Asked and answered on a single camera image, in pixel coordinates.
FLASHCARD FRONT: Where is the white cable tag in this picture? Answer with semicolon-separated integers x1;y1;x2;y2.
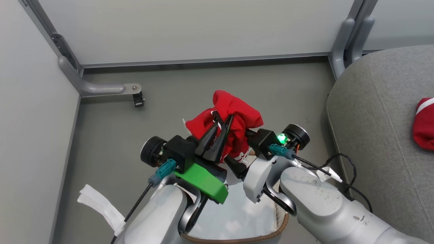
316;166;343;184

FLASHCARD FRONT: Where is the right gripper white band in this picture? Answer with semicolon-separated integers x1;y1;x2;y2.
224;155;277;204

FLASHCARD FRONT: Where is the right arm cable teal connector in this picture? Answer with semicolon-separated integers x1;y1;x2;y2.
269;144;373;213

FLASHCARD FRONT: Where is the left arm cable teal connector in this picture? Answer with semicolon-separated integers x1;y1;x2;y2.
110;159;177;244

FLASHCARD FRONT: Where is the grey double partition post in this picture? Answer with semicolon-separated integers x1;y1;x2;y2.
346;0;379;51

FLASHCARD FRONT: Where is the long grey partition foot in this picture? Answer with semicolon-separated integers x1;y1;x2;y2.
58;56;143;97

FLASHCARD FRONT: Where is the arm cable teal connector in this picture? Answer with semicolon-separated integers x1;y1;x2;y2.
110;159;177;244
269;144;373;213

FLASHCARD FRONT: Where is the grey partition post with hinge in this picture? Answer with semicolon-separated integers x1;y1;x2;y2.
19;0;84;76

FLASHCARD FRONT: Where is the red jersey with lettering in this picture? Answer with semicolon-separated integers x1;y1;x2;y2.
184;90;264;164

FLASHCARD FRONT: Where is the white strap on arm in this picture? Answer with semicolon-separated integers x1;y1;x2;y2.
77;184;126;237

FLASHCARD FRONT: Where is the grey partition bottom rail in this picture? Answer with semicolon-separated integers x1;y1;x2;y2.
81;52;331;68

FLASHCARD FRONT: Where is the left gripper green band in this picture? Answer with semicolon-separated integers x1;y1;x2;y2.
174;114;235;205

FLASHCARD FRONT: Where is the white laundry basket brown rim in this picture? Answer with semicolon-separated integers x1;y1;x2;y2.
179;149;291;244

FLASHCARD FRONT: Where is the short grey partition foot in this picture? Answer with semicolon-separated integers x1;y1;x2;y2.
351;16;376;63
328;18;356;80

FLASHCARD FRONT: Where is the grey fabric sofa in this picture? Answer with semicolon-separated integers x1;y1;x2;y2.
326;45;434;243

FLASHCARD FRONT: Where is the black caster wheel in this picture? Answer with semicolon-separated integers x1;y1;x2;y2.
132;91;145;108

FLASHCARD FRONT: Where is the red garment with white stripe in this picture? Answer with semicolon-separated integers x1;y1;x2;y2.
413;98;434;151

